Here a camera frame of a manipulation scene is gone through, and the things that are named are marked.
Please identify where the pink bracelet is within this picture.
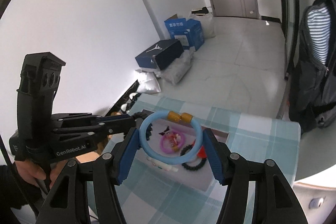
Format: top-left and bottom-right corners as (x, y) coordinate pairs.
(160, 133), (187, 154)

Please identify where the glass sliding door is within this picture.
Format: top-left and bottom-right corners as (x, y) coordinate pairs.
(272, 0), (300, 80)

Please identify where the person's left hand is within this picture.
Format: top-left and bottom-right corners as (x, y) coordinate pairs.
(14, 159), (68, 189)

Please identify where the white hair clip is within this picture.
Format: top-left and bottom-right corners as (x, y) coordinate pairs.
(147, 156), (179, 173)

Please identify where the blue cardboard box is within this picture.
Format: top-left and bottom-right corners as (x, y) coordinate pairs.
(164, 18), (205, 52)

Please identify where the light blue bracelet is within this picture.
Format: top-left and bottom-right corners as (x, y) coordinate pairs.
(139, 110), (203, 165)

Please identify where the grey box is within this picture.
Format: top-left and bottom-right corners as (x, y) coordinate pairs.
(136, 109), (229, 191)

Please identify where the dark blue shoe box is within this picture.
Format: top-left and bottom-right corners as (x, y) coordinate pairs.
(135, 39), (184, 71)

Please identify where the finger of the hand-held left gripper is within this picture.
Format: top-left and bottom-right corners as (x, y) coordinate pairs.
(53, 112), (147, 126)
(53, 124), (136, 140)

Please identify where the brown cardboard box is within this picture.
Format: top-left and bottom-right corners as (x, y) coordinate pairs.
(76, 135), (109, 164)

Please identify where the striped cloth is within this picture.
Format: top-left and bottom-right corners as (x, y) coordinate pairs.
(307, 5), (331, 63)

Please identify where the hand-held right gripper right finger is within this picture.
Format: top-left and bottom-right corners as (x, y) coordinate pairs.
(203, 127), (307, 224)

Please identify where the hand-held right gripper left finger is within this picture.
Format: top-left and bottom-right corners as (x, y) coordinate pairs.
(35, 127), (141, 224)

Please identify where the teal checked tablecloth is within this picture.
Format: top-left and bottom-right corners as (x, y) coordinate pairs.
(87, 96), (301, 224)

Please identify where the white plastic device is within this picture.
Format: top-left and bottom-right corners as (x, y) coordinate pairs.
(309, 196), (326, 210)

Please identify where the person's left forearm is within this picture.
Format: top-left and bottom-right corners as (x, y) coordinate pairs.
(0, 165), (49, 214)

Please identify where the silver padded packet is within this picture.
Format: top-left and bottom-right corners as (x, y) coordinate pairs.
(135, 69), (161, 94)

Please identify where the black bead bracelet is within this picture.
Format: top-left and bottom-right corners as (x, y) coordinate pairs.
(181, 144), (208, 172)
(134, 112), (154, 140)

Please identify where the white plastic bag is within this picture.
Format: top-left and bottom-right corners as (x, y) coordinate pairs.
(187, 9), (216, 39)
(160, 50), (195, 86)

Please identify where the black backpack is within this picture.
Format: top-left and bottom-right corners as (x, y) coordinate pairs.
(287, 0), (336, 132)

